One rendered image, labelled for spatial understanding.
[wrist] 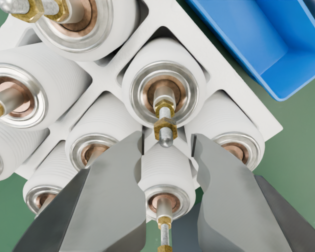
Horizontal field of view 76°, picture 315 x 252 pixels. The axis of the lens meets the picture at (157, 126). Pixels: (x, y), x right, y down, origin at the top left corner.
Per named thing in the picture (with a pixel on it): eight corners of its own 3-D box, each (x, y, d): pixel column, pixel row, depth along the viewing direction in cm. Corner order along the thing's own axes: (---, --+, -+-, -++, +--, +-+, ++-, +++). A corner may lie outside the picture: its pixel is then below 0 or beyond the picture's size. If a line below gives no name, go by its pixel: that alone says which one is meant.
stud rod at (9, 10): (65, -2, 17) (2, -14, 10) (74, 10, 17) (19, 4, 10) (57, 7, 17) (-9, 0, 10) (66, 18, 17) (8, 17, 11)
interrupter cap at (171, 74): (207, 109, 23) (208, 112, 23) (148, 134, 25) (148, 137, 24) (182, 46, 20) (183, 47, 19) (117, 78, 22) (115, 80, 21)
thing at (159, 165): (139, 121, 44) (127, 180, 28) (183, 118, 43) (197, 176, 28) (144, 157, 48) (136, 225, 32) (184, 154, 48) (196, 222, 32)
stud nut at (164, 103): (167, 95, 18) (168, 98, 18) (178, 109, 19) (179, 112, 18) (150, 107, 19) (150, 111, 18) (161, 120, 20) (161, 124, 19)
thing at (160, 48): (195, 75, 39) (219, 114, 23) (150, 95, 41) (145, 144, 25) (175, 25, 35) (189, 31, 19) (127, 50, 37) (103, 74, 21)
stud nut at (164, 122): (169, 112, 15) (169, 117, 14) (182, 128, 16) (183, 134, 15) (148, 126, 16) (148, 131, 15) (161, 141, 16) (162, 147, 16)
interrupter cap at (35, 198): (54, 175, 28) (51, 178, 27) (89, 207, 31) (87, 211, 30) (16, 195, 30) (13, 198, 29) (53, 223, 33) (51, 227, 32)
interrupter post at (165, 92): (178, 99, 23) (180, 111, 20) (158, 108, 23) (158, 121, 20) (169, 80, 22) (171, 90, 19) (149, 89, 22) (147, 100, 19)
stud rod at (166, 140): (165, 95, 20) (167, 133, 13) (171, 103, 20) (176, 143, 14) (157, 101, 20) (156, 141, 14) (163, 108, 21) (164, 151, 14)
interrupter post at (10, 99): (3, 83, 22) (-21, 93, 19) (26, 89, 22) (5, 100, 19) (5, 103, 23) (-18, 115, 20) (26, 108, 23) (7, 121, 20)
